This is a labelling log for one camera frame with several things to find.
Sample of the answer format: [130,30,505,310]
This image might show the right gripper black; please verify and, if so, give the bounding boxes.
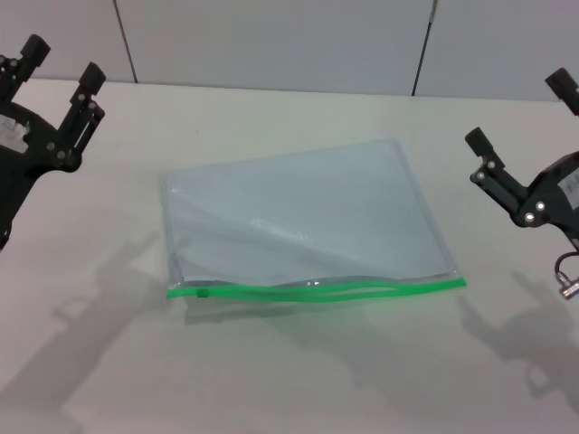
[464,67,579,250]

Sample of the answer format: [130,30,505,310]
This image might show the white paper sheets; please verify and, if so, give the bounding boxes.
[163,140,456,285]

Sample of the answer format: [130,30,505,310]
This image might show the clear document bag green zipper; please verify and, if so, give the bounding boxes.
[157,137,467,325]

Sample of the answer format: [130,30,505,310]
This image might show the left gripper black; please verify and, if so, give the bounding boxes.
[0,34,108,252]

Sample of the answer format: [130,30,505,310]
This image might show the right gripper cable connector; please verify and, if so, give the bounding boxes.
[554,250,579,300]

